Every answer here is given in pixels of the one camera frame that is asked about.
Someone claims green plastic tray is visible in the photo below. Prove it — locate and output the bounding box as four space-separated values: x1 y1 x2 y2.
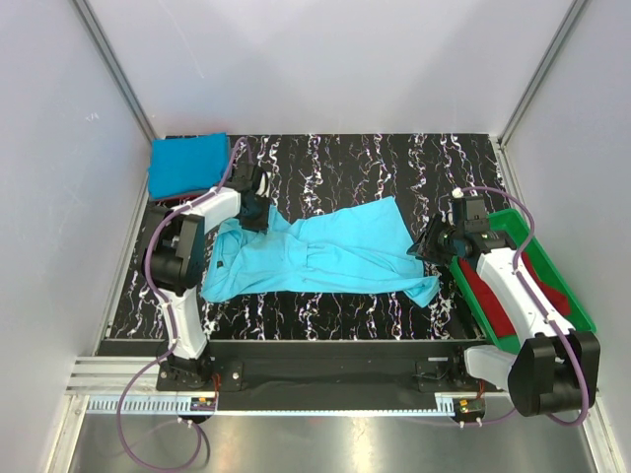
450 209 596 354

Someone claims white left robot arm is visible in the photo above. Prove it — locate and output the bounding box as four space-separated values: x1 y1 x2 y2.
140 187 270 361

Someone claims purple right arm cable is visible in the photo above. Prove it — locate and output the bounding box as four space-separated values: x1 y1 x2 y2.
453 185 593 426

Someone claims folded red t shirt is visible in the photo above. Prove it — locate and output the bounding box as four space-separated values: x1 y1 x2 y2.
153 195 197 205

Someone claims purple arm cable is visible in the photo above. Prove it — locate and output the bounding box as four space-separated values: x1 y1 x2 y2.
453 185 593 426
115 138 257 470

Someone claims light blue t shirt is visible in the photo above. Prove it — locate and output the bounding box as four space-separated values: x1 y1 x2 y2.
201 197 440 307

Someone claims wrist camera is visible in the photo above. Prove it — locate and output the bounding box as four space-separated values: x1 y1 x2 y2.
451 195 490 235
229 163 271 196

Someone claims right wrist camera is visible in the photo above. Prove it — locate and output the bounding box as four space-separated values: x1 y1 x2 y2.
451 195 490 235

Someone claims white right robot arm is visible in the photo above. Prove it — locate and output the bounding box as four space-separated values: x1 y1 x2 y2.
408 212 600 423

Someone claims red t shirt in tray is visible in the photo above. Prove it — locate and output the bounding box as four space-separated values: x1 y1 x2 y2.
456 247 575 344

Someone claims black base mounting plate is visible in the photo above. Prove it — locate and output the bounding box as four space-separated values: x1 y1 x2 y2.
157 340 496 415

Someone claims white slotted cable duct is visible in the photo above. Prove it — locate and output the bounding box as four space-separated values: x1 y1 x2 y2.
87 395 216 416

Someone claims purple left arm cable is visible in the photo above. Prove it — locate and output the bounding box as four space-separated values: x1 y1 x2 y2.
115 138 257 470

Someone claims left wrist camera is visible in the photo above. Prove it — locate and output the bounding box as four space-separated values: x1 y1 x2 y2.
229 163 271 196

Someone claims folded blue t shirt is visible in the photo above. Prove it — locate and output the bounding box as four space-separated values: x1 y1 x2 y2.
148 133 229 200

